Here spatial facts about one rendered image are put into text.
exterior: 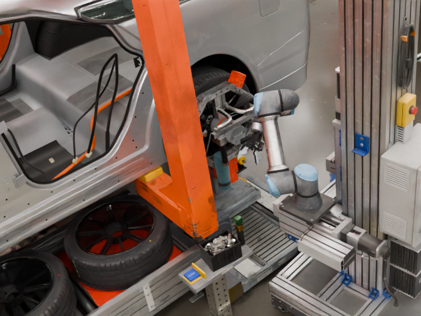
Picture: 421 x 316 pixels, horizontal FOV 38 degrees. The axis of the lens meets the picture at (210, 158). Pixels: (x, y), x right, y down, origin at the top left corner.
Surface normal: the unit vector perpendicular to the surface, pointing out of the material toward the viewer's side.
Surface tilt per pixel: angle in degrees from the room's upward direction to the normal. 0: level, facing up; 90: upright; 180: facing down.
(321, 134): 0
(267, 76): 90
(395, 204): 90
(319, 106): 0
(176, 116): 90
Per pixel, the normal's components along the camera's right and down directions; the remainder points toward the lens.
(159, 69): -0.78, 0.45
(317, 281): -0.14, -0.80
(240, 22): 0.62, 0.38
